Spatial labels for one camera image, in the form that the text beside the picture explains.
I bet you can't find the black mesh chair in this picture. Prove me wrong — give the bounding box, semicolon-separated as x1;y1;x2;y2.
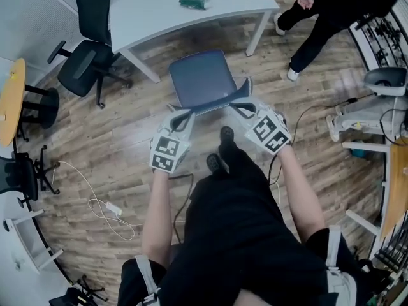
0;144;62;208

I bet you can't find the round wooden table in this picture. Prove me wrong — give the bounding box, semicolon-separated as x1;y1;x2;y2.
0;57;60;148

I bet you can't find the grey harness strap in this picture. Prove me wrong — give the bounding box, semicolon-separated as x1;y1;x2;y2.
326;224;358;306
135;255;162;306

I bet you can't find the blue office chair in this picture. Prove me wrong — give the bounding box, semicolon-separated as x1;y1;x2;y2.
167;49;254;117

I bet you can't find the green crushed can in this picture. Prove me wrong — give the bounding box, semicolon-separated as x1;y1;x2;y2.
178;0;212;11

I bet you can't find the black metal railing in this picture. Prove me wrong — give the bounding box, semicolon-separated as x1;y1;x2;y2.
348;0;408;73

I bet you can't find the white desk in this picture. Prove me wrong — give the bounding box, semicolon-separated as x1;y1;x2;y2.
3;208;65;274

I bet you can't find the white charger cable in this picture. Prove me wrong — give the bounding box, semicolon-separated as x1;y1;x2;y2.
57;160;186;242

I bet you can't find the person's black shoe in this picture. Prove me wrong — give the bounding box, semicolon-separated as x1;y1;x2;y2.
219;126;235;145
206;152;224;175

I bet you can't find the person's right forearm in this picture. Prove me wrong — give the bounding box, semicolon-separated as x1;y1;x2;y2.
277;144;326;244

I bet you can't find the person's right black shoe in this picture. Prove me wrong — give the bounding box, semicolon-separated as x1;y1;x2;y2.
219;126;235;145

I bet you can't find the person's left forearm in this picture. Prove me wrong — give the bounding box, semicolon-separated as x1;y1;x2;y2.
141;170;175;269

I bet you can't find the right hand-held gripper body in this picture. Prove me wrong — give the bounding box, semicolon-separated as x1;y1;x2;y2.
244;104;293;155

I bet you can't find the black office chair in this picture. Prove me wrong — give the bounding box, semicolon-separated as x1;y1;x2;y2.
47;0;133;110

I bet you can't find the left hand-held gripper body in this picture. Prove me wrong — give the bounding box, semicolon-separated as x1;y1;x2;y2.
149;131;192;174

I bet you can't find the person's left black shoe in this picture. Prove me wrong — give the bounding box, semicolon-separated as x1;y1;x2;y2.
206;152;224;175

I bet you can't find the person's black clothing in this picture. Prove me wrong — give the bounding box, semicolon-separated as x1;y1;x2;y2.
117;140;372;306

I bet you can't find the black cable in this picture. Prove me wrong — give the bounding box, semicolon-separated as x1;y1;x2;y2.
168;173;196;245
267;94;374;188

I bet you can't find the wooden desk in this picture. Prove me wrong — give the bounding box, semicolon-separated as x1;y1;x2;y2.
341;137;408;241

